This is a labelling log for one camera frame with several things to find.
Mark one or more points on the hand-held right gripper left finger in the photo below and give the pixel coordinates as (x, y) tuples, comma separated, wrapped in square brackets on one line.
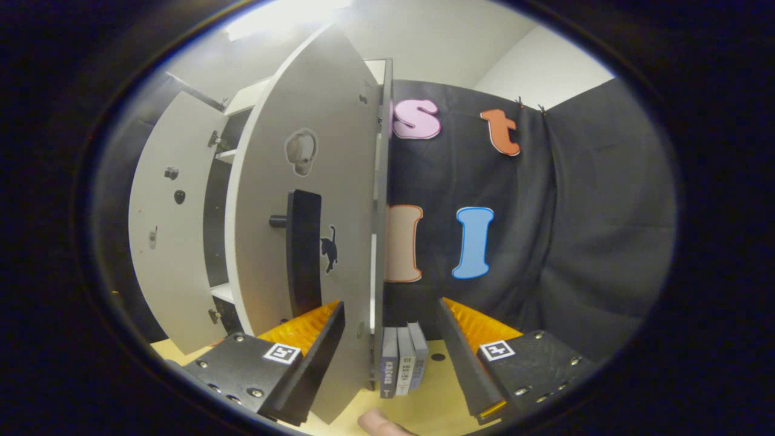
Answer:
[(318, 357)]

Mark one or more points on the white shoe cabinet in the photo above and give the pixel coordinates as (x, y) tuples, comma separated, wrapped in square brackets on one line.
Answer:
[(382, 169)]

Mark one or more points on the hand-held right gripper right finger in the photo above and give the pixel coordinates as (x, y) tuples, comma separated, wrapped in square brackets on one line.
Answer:
[(463, 357)]

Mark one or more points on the metal door hinge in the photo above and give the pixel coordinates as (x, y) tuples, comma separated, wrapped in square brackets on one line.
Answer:
[(214, 316), (214, 140)]

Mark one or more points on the light grey book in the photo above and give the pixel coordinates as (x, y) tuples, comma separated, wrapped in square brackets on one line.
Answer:
[(404, 360)]

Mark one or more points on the white cabinet door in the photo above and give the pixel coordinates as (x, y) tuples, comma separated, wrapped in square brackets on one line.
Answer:
[(175, 254), (339, 121)]

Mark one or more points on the black backdrop cloth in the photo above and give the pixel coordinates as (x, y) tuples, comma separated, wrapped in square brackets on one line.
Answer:
[(575, 212)]

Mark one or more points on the dark blue book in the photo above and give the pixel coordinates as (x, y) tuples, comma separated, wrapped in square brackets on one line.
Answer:
[(389, 363)]

